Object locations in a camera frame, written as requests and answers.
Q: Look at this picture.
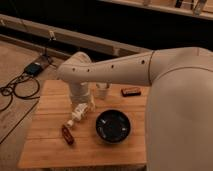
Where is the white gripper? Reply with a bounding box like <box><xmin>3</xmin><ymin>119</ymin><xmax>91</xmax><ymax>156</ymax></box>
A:
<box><xmin>69</xmin><ymin>82</ymin><xmax>93</xmax><ymax>108</ymax></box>

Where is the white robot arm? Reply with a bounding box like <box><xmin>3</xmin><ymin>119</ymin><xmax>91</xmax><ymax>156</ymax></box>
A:
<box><xmin>58</xmin><ymin>47</ymin><xmax>213</xmax><ymax>171</ymax></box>

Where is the white plastic bottle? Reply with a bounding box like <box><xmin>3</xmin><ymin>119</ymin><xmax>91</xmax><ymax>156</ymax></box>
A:
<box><xmin>67</xmin><ymin>103</ymin><xmax>88</xmax><ymax>127</ymax></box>

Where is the brown snack bar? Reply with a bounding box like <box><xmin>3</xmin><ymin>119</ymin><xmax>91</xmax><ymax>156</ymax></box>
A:
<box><xmin>62</xmin><ymin>125</ymin><xmax>74</xmax><ymax>145</ymax></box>

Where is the black round bowl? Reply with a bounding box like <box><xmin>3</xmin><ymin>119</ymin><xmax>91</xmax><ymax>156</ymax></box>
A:
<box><xmin>95</xmin><ymin>109</ymin><xmax>131</xmax><ymax>144</ymax></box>

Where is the dark rectangular snack pack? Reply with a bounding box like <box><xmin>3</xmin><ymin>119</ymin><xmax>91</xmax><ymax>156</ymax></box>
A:
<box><xmin>121</xmin><ymin>87</ymin><xmax>141</xmax><ymax>97</ymax></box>

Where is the black power adapter box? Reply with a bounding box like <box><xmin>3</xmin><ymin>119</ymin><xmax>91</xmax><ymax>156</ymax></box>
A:
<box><xmin>24</xmin><ymin>55</ymin><xmax>53</xmax><ymax>76</ymax></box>

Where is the black floor cable left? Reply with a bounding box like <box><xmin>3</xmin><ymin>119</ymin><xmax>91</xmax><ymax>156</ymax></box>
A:
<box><xmin>0</xmin><ymin>73</ymin><xmax>41</xmax><ymax>113</ymax></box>

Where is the wooden wall rail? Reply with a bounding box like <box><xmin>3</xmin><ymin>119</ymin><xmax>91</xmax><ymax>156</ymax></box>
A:
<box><xmin>0</xmin><ymin>14</ymin><xmax>149</xmax><ymax>56</ymax></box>

